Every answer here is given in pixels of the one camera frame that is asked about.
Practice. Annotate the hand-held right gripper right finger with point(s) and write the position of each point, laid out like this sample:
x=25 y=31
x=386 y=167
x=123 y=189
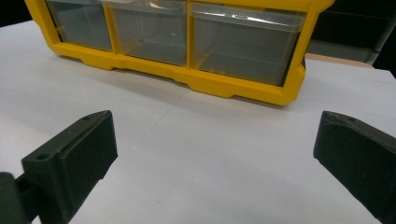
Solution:
x=361 y=155

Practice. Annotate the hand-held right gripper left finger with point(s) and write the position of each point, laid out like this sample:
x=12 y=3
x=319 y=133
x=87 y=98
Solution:
x=73 y=158

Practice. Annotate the clear plastic drawer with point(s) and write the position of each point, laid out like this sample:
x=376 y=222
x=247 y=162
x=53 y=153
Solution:
x=243 y=46
x=152 y=34
x=81 y=26

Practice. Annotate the yellow drawer cabinet frame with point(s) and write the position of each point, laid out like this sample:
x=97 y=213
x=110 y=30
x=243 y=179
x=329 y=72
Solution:
x=214 y=83

